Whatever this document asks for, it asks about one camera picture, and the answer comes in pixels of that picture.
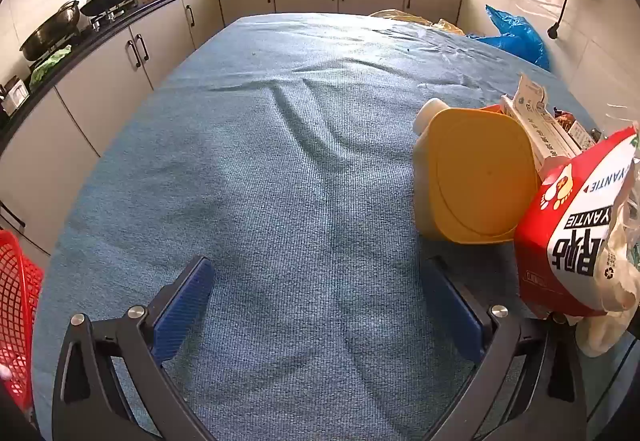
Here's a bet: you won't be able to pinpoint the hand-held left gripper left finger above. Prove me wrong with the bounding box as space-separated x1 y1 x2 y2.
51 255 217 441

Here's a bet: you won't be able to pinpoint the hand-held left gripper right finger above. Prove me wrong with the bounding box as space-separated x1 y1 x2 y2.
424 255 587 441

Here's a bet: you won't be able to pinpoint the red and white food bag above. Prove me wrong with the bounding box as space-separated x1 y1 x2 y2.
514 123 640 319

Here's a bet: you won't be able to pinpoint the white plastic bag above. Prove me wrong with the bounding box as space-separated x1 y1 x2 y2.
575 308 632 358

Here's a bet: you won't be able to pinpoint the red plastic mesh basket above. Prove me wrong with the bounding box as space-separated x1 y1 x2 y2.
0 229 45 414

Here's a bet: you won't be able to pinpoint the dark red snack packet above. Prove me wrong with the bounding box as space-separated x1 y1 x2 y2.
552 108 598 146

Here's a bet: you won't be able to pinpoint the yellow plastic jug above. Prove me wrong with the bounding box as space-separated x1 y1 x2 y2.
412 98 542 246

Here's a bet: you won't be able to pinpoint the blue ribbed table cloth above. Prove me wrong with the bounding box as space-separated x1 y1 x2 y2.
31 12 621 441

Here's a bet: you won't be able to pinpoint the long white carton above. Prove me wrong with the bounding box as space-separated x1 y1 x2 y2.
500 73 597 172

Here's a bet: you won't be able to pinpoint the grey base cabinets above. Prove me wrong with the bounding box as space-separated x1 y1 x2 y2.
0 0 466 252

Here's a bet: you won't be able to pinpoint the small white box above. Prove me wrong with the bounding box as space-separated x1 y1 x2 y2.
0 75 29 118

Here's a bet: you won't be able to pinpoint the blue plastic bag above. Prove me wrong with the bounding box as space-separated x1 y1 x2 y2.
466 4 551 72

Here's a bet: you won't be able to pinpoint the green leafy vegetable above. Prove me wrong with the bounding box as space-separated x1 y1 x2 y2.
29 46 73 89

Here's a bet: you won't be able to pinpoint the gas stove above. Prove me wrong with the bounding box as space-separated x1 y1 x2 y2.
89 0 140 30

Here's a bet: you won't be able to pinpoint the yellow plastic bag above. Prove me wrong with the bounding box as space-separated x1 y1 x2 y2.
369 9 465 36

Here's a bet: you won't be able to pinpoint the dark frying pan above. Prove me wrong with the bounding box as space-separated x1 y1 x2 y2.
19 0 82 62

